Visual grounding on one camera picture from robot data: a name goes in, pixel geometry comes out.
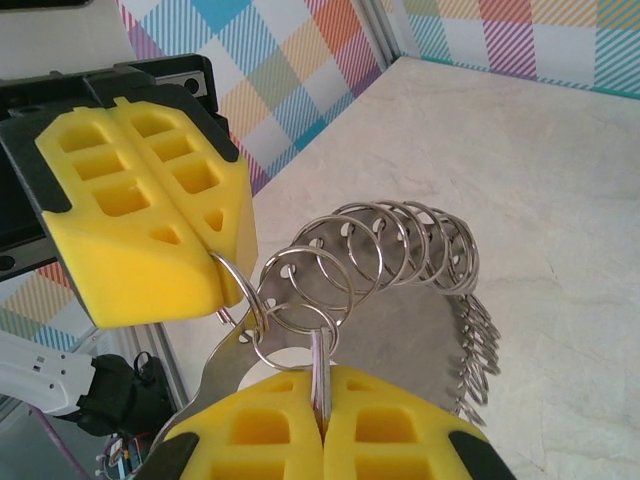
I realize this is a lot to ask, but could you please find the aluminium corner post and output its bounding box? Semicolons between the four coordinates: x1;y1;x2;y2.
357;0;404;64

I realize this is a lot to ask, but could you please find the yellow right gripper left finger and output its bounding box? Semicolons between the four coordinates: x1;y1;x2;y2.
142;373;327;480

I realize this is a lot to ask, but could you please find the small circuit board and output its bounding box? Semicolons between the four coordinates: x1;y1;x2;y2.
94;433;154;480

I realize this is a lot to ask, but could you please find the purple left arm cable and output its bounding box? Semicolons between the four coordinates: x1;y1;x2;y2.
27;405;94;480

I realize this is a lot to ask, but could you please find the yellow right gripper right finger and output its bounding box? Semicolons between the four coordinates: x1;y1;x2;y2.
323;364;517;480

